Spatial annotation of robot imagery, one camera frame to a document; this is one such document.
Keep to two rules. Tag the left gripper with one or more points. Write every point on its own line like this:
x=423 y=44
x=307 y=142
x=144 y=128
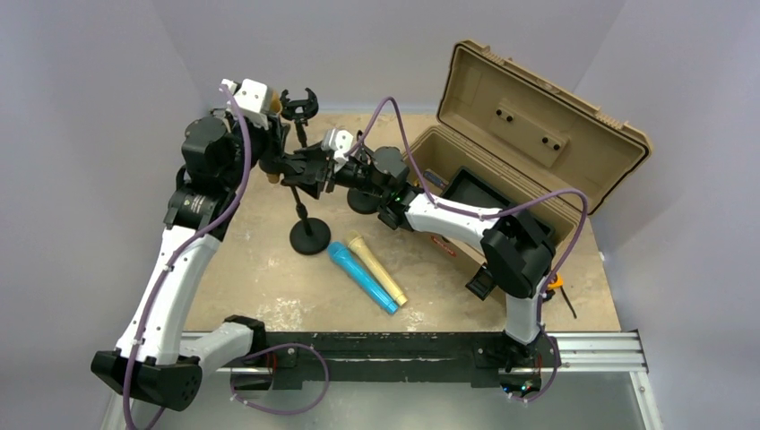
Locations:
x=272 y=138

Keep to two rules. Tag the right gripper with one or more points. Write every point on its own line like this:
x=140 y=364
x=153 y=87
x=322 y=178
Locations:
x=312 y=183

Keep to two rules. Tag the brown gold microphone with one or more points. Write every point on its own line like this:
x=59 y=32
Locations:
x=276 y=108

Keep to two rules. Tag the black shock mount mic stand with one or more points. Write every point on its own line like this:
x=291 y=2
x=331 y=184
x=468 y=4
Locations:
x=299 y=111

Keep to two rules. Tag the black stand with blue mic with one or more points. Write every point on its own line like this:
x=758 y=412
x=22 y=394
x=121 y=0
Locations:
x=362 y=203

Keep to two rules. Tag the black stand with brown mic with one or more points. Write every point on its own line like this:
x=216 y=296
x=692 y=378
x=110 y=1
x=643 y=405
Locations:
x=308 y=236

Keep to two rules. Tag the cream beige microphone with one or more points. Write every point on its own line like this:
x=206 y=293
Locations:
x=357 y=244

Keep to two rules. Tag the blue microphone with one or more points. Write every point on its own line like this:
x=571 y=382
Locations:
x=341 y=255

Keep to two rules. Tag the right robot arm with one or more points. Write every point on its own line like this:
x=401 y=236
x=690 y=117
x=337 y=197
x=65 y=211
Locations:
x=517 y=250

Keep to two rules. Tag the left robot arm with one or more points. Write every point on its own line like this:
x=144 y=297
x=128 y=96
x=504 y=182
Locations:
x=150 y=363

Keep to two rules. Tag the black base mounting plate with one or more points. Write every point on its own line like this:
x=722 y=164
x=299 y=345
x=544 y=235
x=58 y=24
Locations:
x=482 y=359

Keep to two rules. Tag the tan plastic tool case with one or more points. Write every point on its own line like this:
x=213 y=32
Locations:
x=505 y=137

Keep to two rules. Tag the yellow black tool on table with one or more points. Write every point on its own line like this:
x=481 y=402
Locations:
x=549 y=288

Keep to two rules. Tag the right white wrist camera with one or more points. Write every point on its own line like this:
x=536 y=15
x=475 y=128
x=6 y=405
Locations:
x=337 y=142

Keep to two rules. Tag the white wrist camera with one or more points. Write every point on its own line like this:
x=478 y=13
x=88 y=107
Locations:
x=337 y=142
x=253 y=99

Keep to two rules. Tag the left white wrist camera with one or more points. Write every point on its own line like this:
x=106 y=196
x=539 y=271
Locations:
x=253 y=99

